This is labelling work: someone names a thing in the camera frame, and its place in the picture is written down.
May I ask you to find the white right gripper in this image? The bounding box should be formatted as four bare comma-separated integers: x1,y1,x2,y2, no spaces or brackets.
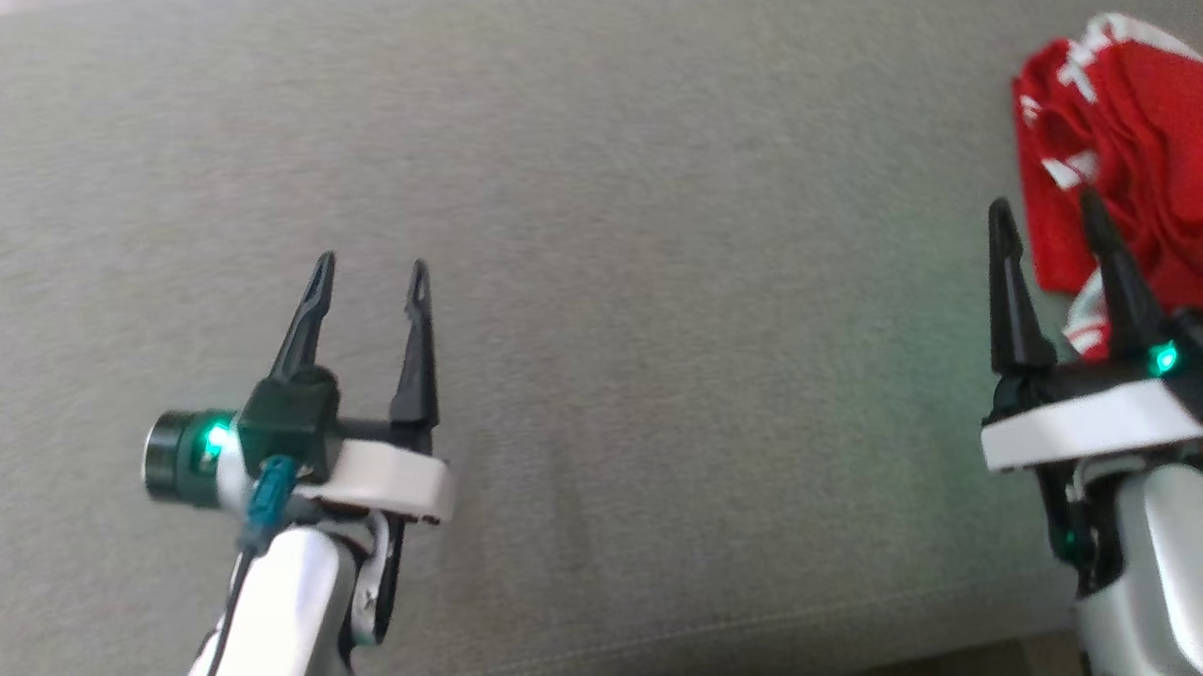
972,182,1203,594

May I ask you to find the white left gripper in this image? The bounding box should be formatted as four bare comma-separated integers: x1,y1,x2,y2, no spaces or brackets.
263,247,461,650

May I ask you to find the red shirt with white sleeves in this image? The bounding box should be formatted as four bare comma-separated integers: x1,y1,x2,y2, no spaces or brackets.
1009,9,1203,364

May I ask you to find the grey sofa seat cushion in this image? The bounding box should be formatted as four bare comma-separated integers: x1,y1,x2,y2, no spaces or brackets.
0,0,1203,676

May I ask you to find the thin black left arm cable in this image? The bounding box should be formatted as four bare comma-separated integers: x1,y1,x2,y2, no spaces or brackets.
191,457,306,676

